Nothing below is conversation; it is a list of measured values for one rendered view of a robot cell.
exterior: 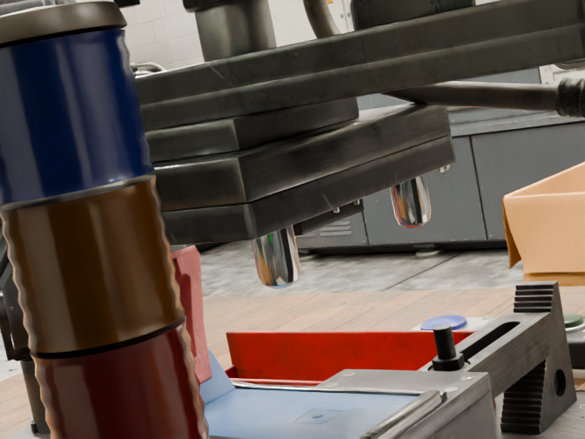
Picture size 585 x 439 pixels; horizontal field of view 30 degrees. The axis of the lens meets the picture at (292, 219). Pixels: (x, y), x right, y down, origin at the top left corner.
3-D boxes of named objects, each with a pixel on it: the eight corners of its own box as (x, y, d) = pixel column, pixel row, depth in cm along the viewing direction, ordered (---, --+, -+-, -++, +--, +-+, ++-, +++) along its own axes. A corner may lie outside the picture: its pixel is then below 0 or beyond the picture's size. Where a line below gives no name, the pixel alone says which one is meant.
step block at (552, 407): (540, 398, 80) (520, 281, 79) (577, 400, 79) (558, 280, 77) (500, 431, 76) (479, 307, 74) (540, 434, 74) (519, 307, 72)
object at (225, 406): (215, 394, 68) (205, 347, 67) (428, 403, 58) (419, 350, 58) (136, 436, 62) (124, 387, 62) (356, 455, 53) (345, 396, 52)
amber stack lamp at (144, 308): (110, 306, 29) (84, 183, 28) (216, 303, 27) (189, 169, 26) (-4, 351, 26) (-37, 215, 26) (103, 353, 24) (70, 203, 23)
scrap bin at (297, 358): (241, 395, 96) (228, 330, 95) (497, 407, 81) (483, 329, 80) (146, 448, 87) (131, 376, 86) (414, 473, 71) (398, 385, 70)
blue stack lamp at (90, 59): (82, 177, 28) (54, 50, 28) (187, 163, 26) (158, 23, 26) (-38, 208, 26) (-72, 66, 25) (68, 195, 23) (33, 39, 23)
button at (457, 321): (437, 334, 97) (433, 312, 96) (478, 334, 94) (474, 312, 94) (414, 348, 94) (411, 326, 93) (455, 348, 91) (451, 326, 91)
